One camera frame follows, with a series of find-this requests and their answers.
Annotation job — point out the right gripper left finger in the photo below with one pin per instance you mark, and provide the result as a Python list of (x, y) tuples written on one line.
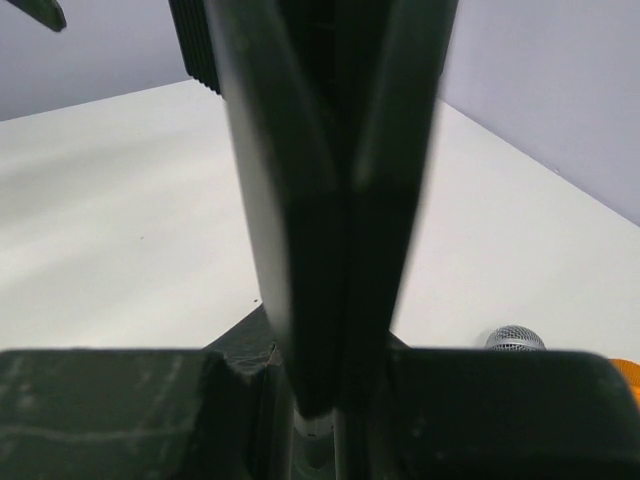
[(221, 412)]

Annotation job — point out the black round-base mic stand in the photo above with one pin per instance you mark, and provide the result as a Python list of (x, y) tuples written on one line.
[(46, 12)]

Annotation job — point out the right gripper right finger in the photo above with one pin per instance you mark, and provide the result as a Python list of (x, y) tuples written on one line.
[(483, 414)]

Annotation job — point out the orange microphone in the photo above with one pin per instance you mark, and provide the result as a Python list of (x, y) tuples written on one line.
[(631, 373)]

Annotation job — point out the red microphone silver grille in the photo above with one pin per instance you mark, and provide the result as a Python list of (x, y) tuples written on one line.
[(514, 338)]

